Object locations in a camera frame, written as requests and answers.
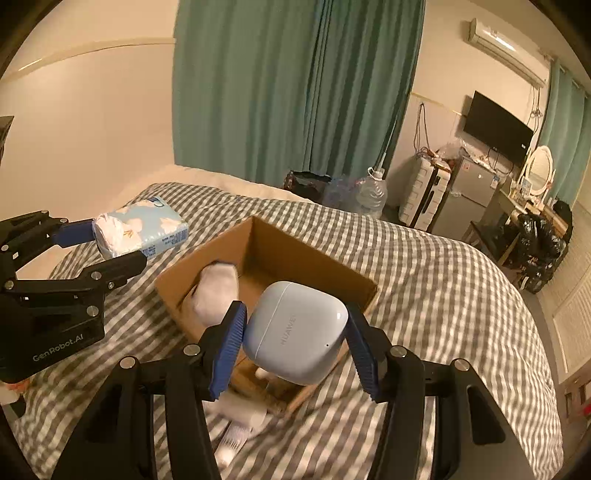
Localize white plastic bottle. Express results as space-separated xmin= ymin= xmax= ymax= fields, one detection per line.
xmin=202 ymin=390 xmax=266 ymax=430

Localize white cream tube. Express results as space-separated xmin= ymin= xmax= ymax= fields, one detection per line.
xmin=214 ymin=422 xmax=252 ymax=470

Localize floral tissue pack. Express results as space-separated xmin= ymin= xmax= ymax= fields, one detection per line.
xmin=92 ymin=196 xmax=189 ymax=259

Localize white earbuds case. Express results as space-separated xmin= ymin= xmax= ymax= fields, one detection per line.
xmin=242 ymin=281 xmax=349 ymax=386

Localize grey checkered duvet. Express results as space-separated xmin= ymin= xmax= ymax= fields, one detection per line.
xmin=11 ymin=182 xmax=564 ymax=479

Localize white sock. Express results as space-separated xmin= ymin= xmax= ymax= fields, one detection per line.
xmin=179 ymin=261 xmax=239 ymax=341

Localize large clear water jug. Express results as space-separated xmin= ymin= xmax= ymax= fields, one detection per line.
xmin=353 ymin=167 xmax=388 ymax=219

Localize white suitcase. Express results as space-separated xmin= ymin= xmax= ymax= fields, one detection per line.
xmin=399 ymin=151 xmax=452 ymax=231

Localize black garbage bags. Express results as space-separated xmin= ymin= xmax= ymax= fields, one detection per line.
xmin=508 ymin=213 xmax=568 ymax=294

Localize wooden vanity desk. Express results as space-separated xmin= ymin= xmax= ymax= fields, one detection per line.
xmin=462 ymin=190 xmax=573 ymax=282

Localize silver mini fridge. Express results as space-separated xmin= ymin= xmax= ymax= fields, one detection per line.
xmin=428 ymin=159 xmax=495 ymax=240

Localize black bag on floor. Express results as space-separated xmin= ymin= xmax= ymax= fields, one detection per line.
xmin=283 ymin=170 xmax=332 ymax=204

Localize white round vanity mirror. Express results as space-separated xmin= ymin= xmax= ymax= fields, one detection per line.
xmin=518 ymin=146 xmax=554 ymax=196

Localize teal window curtain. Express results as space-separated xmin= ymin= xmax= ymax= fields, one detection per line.
xmin=538 ymin=60 xmax=590 ymax=206

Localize white air conditioner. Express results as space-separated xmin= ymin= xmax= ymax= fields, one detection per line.
xmin=468 ymin=18 xmax=550 ymax=89

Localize black wall television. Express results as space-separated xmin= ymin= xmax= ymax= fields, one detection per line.
xmin=464 ymin=91 xmax=534 ymax=166

